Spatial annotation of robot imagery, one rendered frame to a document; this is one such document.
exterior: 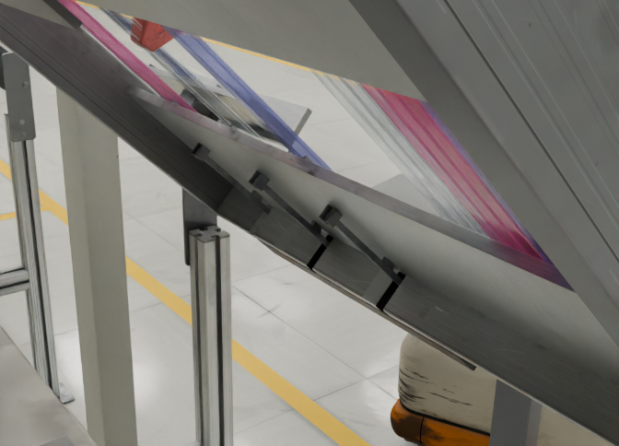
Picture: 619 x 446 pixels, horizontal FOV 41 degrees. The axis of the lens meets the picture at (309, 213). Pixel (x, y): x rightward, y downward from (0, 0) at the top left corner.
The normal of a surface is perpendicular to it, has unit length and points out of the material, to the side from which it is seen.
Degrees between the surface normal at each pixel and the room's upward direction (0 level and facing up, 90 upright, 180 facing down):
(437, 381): 90
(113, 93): 90
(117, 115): 90
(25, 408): 0
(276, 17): 135
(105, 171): 90
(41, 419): 0
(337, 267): 45
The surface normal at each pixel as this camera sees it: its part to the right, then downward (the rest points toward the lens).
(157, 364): 0.02, -0.93
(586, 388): -0.55, -0.51
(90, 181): 0.67, 0.29
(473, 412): -0.45, 0.32
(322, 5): -0.57, 0.81
